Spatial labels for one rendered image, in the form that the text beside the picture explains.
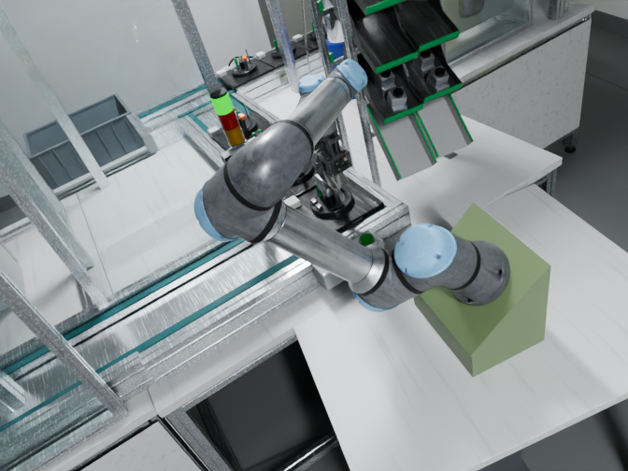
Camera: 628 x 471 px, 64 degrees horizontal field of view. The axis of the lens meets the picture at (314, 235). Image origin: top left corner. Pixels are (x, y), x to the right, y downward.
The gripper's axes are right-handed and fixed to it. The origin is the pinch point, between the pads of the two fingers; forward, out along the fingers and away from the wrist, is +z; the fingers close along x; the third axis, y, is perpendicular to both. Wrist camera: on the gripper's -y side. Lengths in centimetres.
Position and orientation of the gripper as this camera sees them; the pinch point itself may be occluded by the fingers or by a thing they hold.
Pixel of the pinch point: (335, 186)
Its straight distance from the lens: 152.6
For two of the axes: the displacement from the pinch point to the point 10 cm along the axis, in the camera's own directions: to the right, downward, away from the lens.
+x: 8.4, -4.9, 2.5
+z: 2.4, 7.4, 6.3
